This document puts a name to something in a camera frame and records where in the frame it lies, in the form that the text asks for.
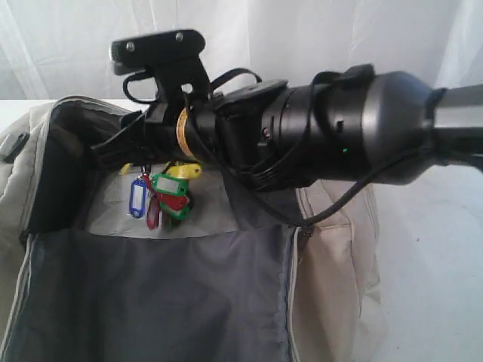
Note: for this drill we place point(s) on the colourful key tag bunch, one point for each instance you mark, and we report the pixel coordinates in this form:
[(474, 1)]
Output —
[(163, 199)]

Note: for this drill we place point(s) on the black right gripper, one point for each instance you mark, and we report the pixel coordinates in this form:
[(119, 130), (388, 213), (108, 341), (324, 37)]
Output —
[(224, 131)]

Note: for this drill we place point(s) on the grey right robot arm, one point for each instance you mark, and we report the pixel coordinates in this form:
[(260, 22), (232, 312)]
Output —
[(357, 125)]

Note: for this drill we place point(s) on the beige duffel bag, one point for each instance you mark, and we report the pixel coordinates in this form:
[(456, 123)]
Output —
[(82, 280)]

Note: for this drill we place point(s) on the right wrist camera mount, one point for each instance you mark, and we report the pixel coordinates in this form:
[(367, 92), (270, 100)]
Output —
[(171, 59)]

